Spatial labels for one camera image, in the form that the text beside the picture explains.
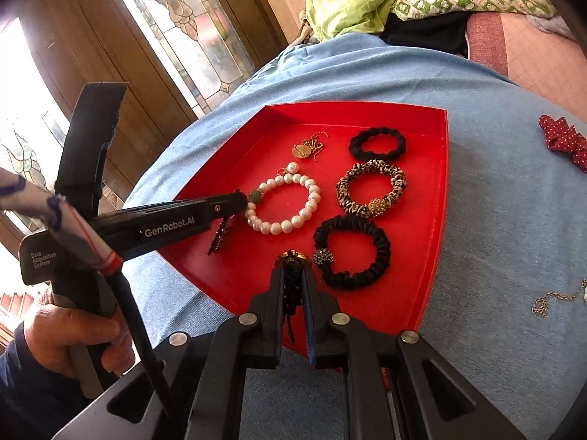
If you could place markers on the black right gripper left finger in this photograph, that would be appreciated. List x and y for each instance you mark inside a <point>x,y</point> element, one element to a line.
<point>190,387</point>

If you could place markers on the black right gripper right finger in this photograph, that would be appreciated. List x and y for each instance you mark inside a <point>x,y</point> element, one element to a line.
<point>394,386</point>

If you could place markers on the black velvet scrunchie with charm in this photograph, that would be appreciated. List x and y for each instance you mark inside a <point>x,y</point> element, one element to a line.
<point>351,252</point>

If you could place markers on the red jewelry tray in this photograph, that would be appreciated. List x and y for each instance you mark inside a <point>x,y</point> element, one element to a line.
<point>413,138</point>

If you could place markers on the leopard print beaded scrunchie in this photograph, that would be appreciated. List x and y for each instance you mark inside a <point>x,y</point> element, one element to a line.
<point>370,189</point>

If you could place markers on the pearl drop earring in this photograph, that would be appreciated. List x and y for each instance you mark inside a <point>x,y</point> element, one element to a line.
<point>291,168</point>

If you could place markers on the gold coin pendant earring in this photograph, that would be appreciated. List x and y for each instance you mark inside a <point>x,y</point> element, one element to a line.
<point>309,147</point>

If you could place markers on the person's left hand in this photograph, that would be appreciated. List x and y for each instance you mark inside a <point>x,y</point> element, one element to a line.
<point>50,330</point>

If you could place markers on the light blue bed blanket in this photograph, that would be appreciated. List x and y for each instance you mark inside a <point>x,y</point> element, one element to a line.
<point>516,223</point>

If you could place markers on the stained glass wooden door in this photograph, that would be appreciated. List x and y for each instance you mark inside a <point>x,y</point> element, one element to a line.
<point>179,58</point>

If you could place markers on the red polka dot scrunchie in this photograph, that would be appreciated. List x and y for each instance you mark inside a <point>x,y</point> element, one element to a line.
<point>561,137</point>

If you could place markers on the black folded garment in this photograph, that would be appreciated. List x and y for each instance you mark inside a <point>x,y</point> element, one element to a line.
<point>445,33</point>

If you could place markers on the pink bolster cushion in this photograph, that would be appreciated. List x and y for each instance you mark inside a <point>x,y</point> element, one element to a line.
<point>549,65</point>

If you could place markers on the grey quilted pillow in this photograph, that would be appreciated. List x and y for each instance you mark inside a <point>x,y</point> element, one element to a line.
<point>553,25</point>

